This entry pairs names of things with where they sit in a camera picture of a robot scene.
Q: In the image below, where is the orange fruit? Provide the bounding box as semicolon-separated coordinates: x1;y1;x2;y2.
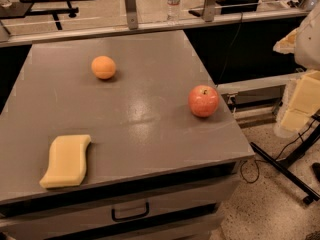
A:
91;56;116;80

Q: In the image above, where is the yellow curved sponge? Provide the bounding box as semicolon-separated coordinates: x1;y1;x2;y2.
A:
39;135;91;189

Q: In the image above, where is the black drawer handle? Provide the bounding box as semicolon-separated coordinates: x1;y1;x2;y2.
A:
111;201;150;222

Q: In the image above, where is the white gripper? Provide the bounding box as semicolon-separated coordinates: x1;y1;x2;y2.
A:
273;29;320;138

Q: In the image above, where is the left metal rail post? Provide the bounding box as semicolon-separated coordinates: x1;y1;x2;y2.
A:
124;0;138;30

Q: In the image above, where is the clear plastic water bottle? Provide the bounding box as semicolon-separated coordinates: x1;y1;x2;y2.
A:
167;0;180;23

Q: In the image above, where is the right metal rail post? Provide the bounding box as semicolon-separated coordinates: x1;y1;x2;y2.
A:
202;0;216;22

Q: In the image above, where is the grey drawer cabinet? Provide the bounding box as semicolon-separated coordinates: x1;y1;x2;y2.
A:
0;31;253;240

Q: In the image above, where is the metal rail post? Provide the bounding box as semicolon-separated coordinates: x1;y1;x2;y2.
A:
202;0;216;22
124;0;138;30

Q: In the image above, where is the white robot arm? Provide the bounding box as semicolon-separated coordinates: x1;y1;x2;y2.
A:
273;3;320;138

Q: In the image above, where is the black floor cable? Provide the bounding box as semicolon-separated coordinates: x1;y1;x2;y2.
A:
239;118;318;185

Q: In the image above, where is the black metal stand base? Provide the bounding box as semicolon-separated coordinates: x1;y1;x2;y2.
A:
250;110;320;206

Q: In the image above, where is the red apple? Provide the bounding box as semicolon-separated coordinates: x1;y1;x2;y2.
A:
188;85;219;118

